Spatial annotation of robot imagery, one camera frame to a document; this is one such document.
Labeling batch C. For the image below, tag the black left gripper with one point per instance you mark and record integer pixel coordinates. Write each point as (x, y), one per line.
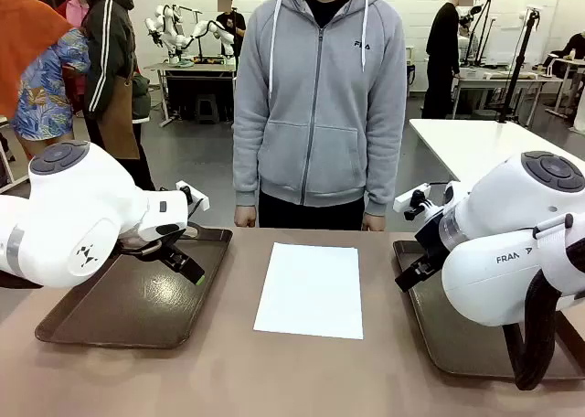
(166, 248)

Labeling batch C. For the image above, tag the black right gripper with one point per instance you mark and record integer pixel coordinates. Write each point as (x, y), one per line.
(432, 236)

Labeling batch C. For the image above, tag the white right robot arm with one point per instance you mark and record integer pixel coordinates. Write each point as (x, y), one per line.
(503, 234)

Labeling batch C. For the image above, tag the person's left forearm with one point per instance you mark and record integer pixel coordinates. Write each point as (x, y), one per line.
(384, 174)

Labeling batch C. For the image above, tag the person's right forearm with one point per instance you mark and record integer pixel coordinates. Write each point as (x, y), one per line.
(246, 170)

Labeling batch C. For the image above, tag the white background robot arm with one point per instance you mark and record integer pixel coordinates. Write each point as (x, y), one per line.
(201, 28)

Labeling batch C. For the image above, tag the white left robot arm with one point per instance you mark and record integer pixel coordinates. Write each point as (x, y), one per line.
(68, 216)

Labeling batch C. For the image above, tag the person's left hand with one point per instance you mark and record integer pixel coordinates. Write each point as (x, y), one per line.
(374, 222)

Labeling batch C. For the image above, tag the person's right hand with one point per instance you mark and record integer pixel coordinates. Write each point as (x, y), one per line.
(245, 217)

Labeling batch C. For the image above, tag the brown plastic tray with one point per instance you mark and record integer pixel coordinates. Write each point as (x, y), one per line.
(137, 307)
(425, 316)

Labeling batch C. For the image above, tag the white A4 paper stack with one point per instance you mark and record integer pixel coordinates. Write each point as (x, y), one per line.
(311, 293)

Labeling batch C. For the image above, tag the white side table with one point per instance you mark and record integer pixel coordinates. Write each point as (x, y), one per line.
(457, 138)

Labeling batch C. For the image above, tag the dark plastic stool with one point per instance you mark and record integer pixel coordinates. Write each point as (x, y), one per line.
(208, 108)

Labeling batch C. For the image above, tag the grey background workbench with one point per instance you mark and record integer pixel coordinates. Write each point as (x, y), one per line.
(196, 67)

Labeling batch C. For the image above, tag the person in grey hoodie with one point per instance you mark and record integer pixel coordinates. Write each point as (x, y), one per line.
(320, 92)

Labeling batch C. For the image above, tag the long grey background table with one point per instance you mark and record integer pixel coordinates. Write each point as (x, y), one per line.
(503, 81)

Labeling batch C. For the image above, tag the tall person in black clothes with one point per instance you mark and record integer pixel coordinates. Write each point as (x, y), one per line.
(441, 46)

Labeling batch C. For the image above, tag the person in striped dark jacket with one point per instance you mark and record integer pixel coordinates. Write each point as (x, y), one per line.
(109, 46)

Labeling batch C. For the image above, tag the black tripod stand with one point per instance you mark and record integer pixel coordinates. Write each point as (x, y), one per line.
(518, 65)

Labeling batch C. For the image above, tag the background person in black shirt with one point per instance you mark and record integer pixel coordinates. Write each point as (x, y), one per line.
(233, 21)

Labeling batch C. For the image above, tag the pink garment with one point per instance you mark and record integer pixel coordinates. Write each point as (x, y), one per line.
(75, 12)

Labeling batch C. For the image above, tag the orange garment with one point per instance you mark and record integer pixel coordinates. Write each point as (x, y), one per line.
(23, 37)

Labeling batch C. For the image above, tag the seated person in dark clothes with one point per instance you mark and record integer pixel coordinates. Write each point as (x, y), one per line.
(576, 46)

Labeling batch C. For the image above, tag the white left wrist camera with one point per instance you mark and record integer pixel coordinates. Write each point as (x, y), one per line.
(198, 201)

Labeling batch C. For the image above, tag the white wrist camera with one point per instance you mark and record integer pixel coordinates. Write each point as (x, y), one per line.
(411, 197)
(198, 201)

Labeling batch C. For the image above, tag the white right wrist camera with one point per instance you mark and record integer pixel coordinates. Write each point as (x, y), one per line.
(411, 197)

